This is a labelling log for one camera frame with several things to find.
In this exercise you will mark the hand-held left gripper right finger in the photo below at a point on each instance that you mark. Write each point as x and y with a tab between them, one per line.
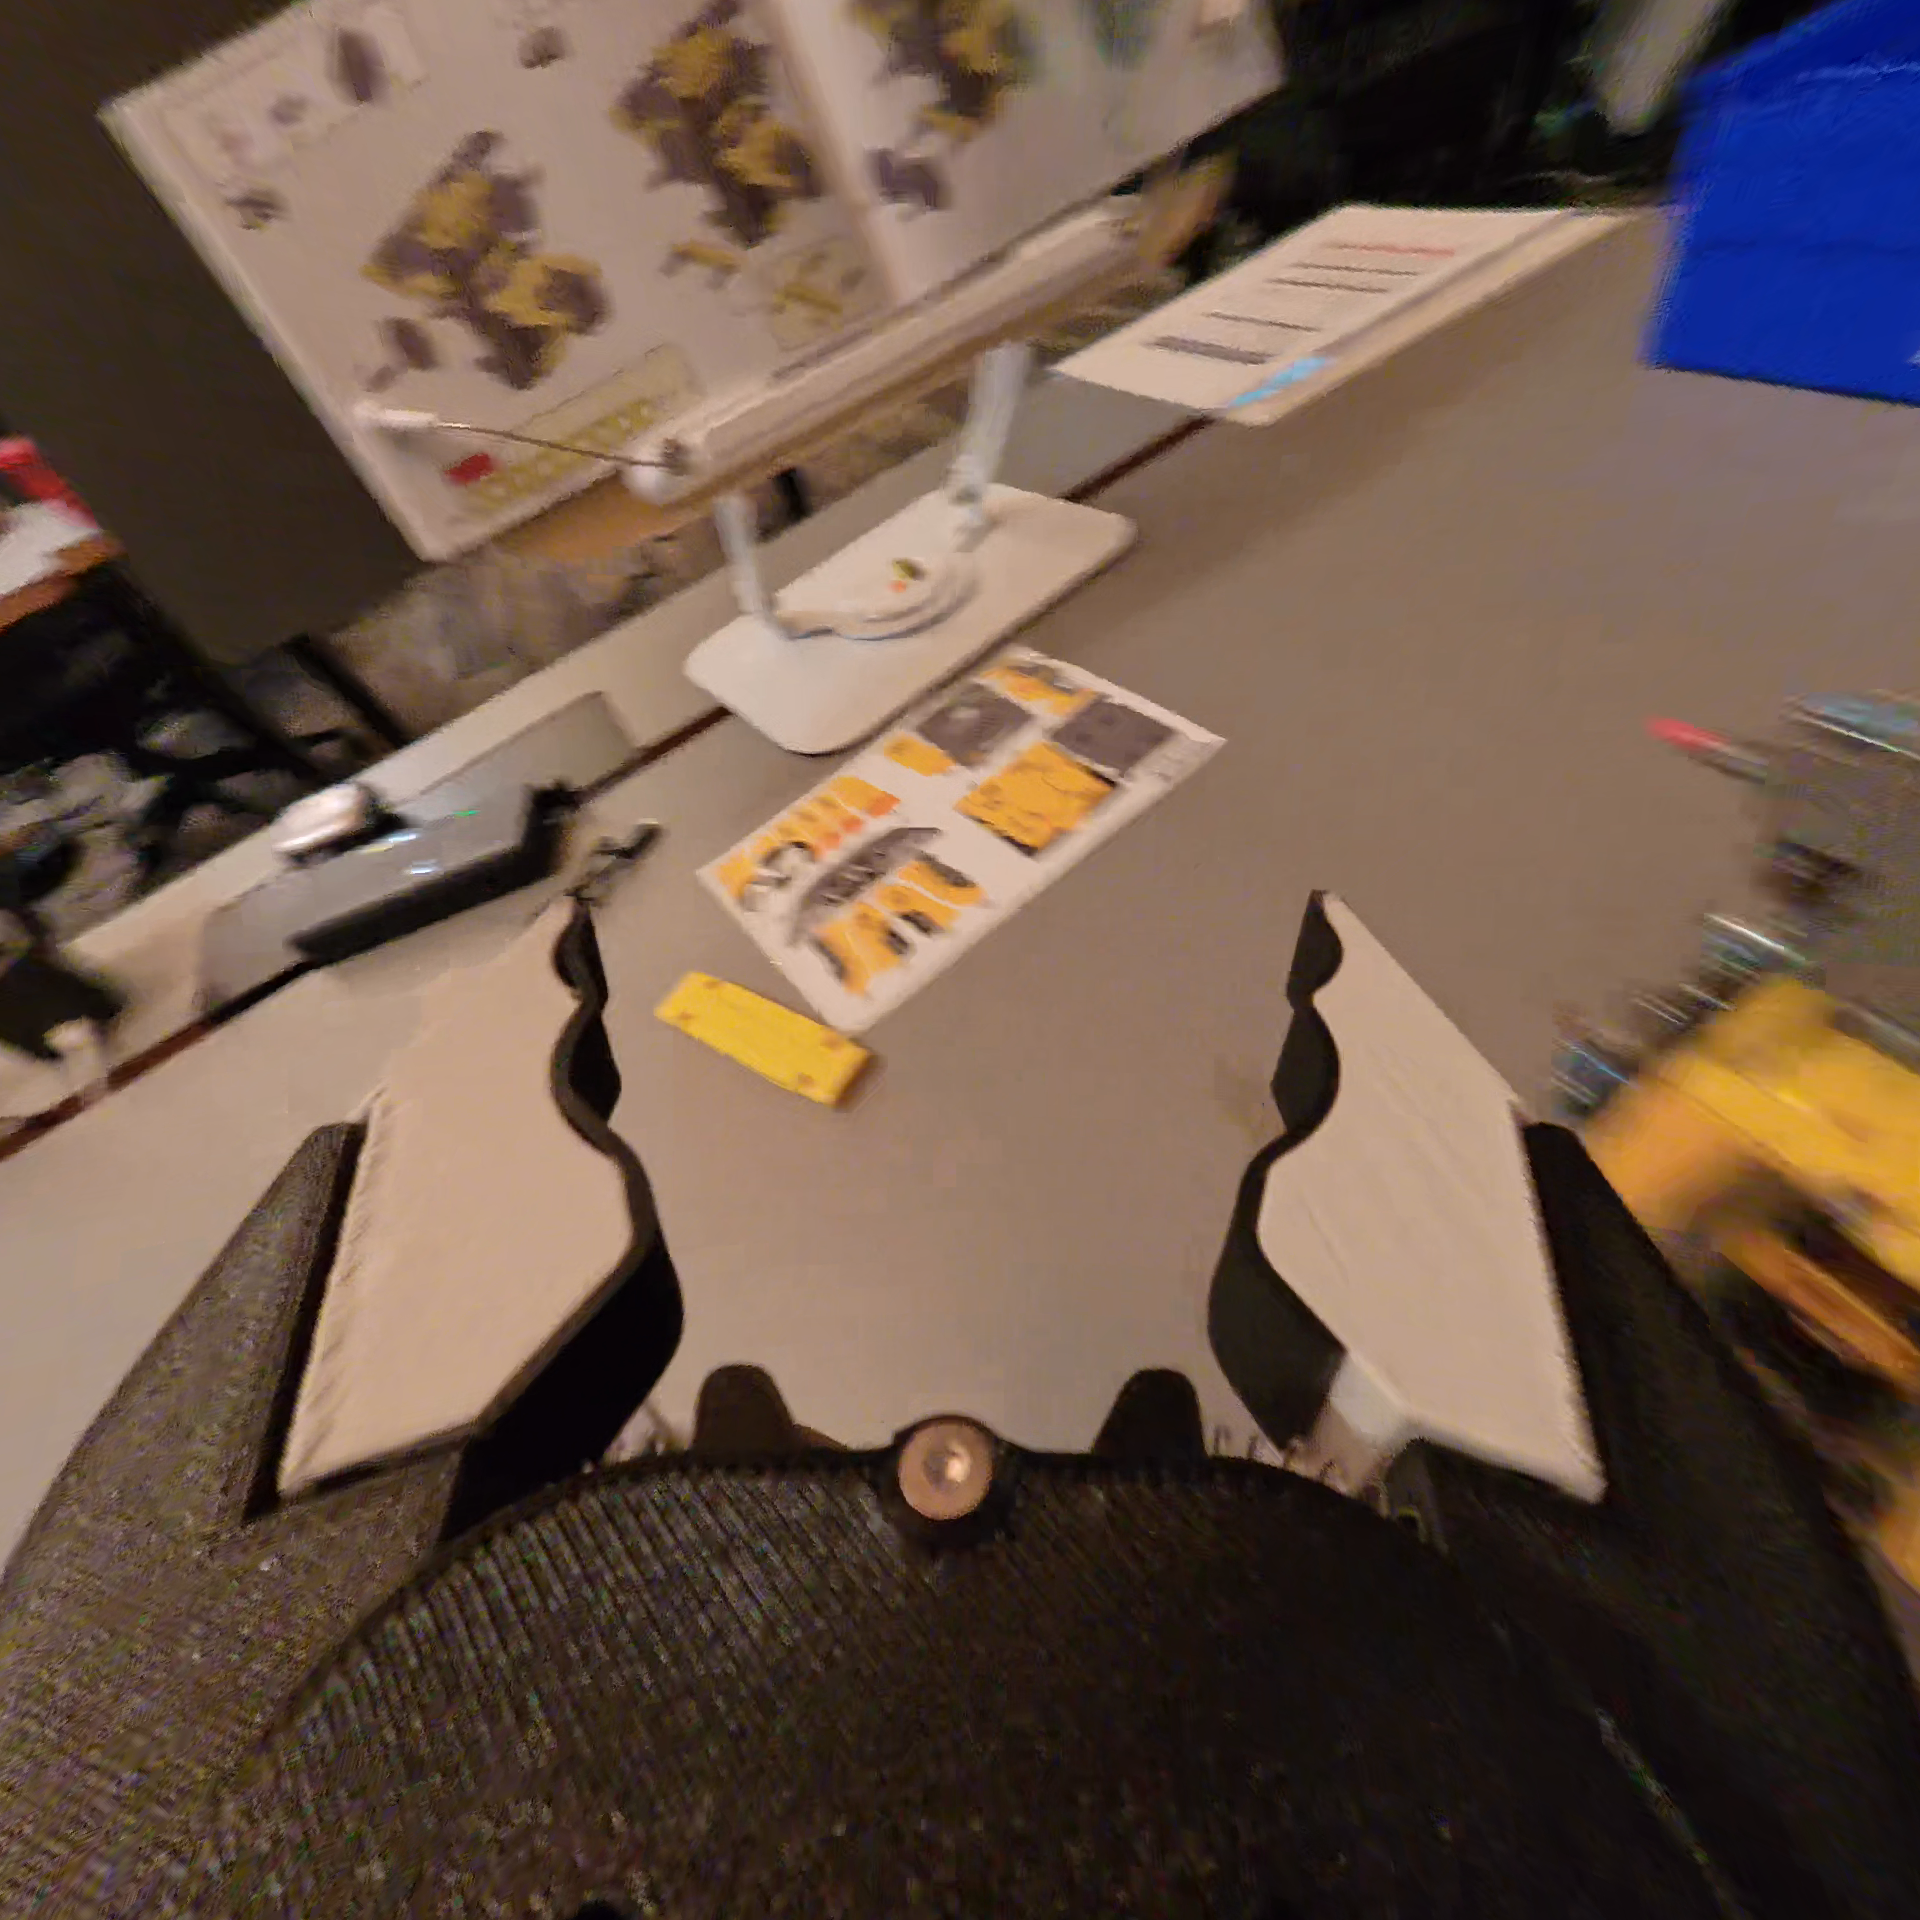
1424	1200

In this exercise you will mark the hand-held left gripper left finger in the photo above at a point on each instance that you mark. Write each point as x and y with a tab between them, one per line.
465	1200

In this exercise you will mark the yellow grey toy brick vehicle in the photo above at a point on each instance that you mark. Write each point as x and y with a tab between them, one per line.
1770	1095

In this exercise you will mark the black electronic device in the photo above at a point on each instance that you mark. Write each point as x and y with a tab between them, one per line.
435	871

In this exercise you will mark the yellow flat building brick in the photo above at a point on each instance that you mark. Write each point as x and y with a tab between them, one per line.
758	1035

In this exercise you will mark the small white case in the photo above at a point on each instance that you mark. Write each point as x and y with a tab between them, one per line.
323	819

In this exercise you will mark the grey flat case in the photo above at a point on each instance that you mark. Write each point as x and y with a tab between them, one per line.
495	759

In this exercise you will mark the yellow grey sticker sheet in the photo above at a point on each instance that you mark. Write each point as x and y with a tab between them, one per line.
960	840

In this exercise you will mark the red white box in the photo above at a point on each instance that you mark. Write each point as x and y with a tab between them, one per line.
33	519

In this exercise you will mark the white printed paper sheet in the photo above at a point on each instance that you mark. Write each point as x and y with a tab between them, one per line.
1321	314

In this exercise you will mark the open instruction booklet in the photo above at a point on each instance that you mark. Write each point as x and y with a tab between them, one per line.
525	225

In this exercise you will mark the blue plastic bin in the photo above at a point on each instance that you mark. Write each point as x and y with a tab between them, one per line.
1800	195

